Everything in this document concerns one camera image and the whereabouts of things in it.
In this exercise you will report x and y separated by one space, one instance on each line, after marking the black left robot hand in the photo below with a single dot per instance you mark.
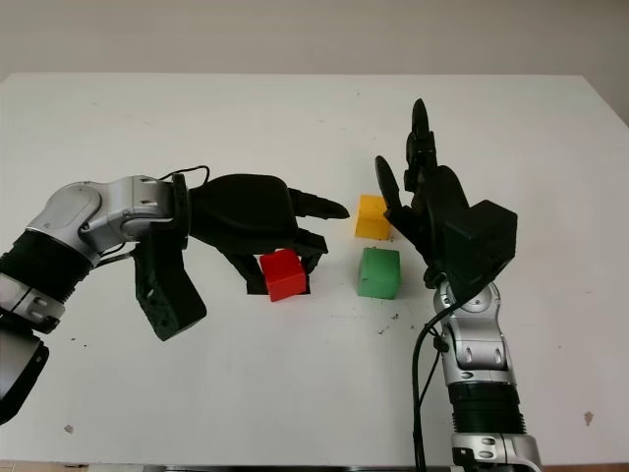
245 206

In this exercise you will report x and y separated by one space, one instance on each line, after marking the black tape strip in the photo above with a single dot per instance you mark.
255 291

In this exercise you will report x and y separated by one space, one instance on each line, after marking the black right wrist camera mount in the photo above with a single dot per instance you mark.
484 241

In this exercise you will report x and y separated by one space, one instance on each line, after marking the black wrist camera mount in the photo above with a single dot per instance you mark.
167 295
484 241

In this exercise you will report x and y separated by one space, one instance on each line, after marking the red cube block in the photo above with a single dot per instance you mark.
285 277

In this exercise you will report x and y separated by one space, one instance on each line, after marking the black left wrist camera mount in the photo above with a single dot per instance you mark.
167 295

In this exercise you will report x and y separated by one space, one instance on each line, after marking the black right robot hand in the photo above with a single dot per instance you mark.
437 206

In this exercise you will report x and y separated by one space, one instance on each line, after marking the yellow cube block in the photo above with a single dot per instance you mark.
368 218

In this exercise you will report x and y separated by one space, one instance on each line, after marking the green cube block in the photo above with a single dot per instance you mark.
378 273

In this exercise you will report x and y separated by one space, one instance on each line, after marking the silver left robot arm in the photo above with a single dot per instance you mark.
74 211

